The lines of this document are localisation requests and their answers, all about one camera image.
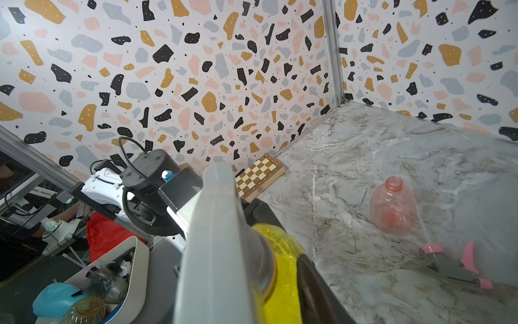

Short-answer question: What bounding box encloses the red cloth item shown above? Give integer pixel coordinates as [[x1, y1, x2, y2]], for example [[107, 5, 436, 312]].
[[86, 213, 134, 262]]

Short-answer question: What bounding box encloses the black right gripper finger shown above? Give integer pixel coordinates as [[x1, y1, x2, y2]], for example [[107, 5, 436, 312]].
[[296, 254, 356, 324]]

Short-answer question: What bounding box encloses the white storage bin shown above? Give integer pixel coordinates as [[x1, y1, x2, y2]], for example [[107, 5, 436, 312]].
[[34, 235, 151, 324]]

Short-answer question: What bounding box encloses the pink spray nozzle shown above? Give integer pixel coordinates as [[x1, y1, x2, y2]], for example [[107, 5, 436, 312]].
[[421, 241, 494, 290]]

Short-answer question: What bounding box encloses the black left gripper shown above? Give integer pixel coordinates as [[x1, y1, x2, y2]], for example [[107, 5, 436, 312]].
[[241, 198, 284, 230]]

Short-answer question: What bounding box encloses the yellow spray bottle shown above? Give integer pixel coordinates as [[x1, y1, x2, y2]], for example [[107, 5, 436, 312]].
[[252, 224, 306, 323]]

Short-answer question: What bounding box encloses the aluminium corner post left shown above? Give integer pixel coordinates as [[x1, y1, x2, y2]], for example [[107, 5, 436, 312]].
[[321, 0, 345, 107]]

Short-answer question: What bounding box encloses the wooden chessboard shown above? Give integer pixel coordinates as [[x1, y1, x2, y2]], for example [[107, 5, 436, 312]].
[[236, 154, 286, 203]]

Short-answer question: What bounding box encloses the teal bottle in bin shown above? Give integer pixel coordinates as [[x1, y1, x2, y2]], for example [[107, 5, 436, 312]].
[[32, 282, 86, 319]]

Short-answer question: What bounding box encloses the orange grey spray nozzle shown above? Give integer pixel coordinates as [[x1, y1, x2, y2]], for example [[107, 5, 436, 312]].
[[172, 163, 277, 323]]

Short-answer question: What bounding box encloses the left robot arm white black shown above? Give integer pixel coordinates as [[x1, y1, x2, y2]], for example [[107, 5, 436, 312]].
[[81, 149, 285, 238]]

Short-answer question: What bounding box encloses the pink spray bottle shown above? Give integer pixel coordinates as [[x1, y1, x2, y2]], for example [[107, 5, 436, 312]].
[[370, 176, 418, 235]]

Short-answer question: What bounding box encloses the amber bottle in bin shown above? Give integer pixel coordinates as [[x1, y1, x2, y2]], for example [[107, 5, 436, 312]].
[[61, 296, 107, 324]]

